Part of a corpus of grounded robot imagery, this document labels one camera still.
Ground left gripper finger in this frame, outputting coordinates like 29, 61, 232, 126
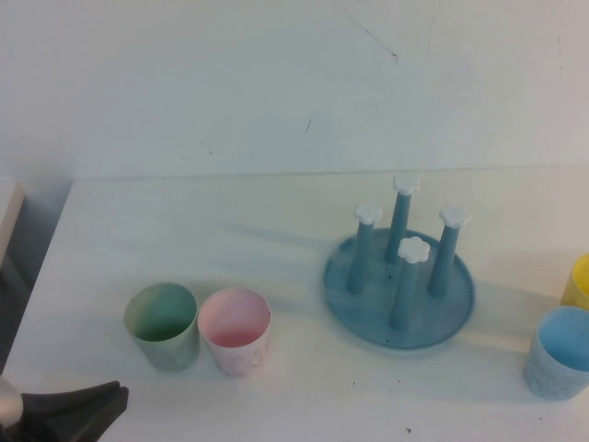
17, 380, 131, 442

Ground light blue plastic cup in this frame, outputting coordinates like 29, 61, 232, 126
523, 305, 589, 403

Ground green plastic cup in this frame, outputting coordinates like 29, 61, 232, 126
122, 282, 201, 374

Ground pink plastic cup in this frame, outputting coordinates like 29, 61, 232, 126
197, 287, 273, 379

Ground blue cup stand white caps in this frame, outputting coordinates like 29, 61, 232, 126
320, 174, 477, 349

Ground yellow plastic cup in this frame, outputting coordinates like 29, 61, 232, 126
560, 251, 589, 310

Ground beige furniture panel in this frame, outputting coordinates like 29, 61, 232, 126
0, 179, 27, 277

